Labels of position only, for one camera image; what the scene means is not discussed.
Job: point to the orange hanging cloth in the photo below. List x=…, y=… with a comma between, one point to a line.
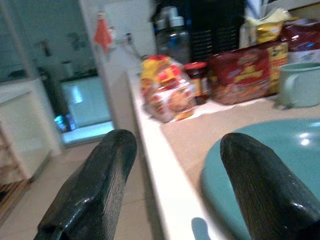
x=102, y=35

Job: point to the yellow snack packet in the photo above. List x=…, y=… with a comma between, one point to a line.
x=268, y=28

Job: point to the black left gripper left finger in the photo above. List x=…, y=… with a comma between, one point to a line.
x=95, y=190

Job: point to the white kitchen cabinet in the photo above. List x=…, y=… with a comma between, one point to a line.
x=85, y=100

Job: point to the pale green mug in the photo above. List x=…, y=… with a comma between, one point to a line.
x=300, y=85

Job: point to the dark red snack packet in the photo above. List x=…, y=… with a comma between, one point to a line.
x=302, y=35

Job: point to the clear plastic water bottle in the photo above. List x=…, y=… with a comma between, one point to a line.
x=175, y=42

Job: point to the teal round plate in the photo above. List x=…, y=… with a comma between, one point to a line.
x=287, y=150

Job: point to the red yellow snack bag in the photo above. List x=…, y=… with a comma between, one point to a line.
x=167, y=90

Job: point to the black slatted appliance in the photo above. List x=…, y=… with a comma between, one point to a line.
x=216, y=27

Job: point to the dark jar with red lid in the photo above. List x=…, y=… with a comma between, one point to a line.
x=198, y=82

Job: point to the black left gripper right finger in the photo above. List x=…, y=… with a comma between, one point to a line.
x=262, y=190

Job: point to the red snack box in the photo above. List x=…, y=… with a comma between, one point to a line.
x=245, y=75

